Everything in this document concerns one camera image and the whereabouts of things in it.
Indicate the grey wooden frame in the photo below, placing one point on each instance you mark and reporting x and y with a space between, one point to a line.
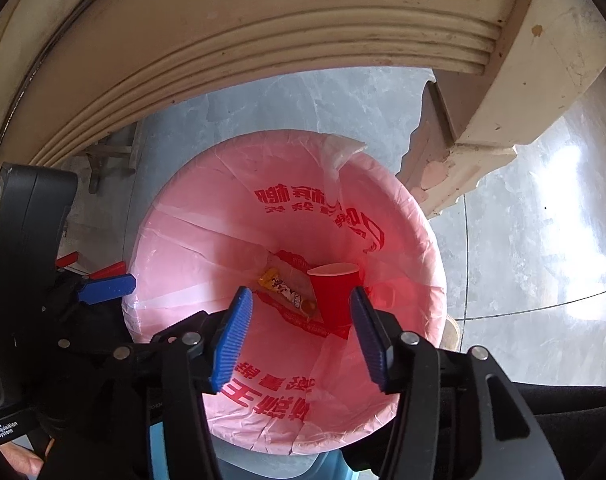
110 152

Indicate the light blue trash bin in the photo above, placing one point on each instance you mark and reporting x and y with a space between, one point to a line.
283 467

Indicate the red paper cup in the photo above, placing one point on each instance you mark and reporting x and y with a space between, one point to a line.
333 290

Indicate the beige shoe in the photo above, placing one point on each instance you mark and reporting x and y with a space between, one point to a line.
451 334

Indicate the trash bin with pink liner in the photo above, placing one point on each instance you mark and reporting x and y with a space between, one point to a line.
198 240

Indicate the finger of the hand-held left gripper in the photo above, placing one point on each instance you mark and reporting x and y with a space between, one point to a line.
108 287
88 325

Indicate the cream wooden table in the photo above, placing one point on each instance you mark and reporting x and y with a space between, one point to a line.
233 35

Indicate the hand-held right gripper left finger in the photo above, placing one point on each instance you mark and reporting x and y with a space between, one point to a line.
231 345

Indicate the person's left hand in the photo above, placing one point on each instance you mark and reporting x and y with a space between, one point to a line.
25 462

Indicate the orange snack wrapper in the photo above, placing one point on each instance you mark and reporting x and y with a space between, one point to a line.
288 294

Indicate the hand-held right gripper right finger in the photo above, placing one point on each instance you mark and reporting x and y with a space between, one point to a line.
372 345

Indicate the red plastic object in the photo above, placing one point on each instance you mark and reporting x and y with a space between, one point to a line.
108 270

